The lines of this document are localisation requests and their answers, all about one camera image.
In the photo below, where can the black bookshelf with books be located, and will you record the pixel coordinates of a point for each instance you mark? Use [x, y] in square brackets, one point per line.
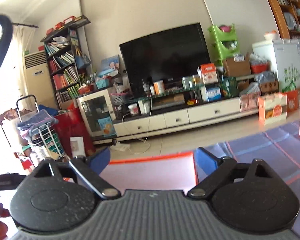
[65, 59]

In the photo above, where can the orange white gift box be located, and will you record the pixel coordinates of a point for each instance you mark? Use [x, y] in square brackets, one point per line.
[272, 108]

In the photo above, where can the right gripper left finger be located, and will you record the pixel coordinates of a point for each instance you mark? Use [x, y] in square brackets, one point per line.
[88, 169]

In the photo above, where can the white glass door cabinet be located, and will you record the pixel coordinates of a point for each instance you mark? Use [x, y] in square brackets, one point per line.
[97, 112]

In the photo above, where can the white power strip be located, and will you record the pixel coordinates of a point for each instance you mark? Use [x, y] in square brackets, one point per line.
[120, 147]

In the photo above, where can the black flat screen television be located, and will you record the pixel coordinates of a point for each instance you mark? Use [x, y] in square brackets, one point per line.
[167, 56]

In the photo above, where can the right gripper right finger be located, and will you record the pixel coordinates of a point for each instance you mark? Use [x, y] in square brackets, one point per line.
[218, 171]

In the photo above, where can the green stacked plastic bins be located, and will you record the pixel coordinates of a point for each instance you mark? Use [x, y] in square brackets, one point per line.
[224, 42]

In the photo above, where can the blue plaid tablecloth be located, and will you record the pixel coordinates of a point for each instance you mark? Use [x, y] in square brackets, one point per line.
[279, 147]

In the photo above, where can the beige standing air conditioner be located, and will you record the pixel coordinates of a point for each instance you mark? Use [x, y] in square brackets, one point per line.
[37, 78]

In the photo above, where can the orange cardboard box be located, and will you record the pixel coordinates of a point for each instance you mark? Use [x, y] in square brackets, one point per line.
[167, 172]

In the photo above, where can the white tv stand cabinet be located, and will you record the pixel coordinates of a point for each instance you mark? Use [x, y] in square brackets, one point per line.
[151, 121]

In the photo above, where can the shopping trolley with bags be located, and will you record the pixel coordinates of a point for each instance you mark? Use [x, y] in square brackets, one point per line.
[39, 131]

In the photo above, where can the white chest freezer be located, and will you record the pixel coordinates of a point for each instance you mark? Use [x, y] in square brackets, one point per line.
[284, 60]

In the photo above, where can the wooden display shelf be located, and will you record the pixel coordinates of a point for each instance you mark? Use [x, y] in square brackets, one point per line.
[287, 17]

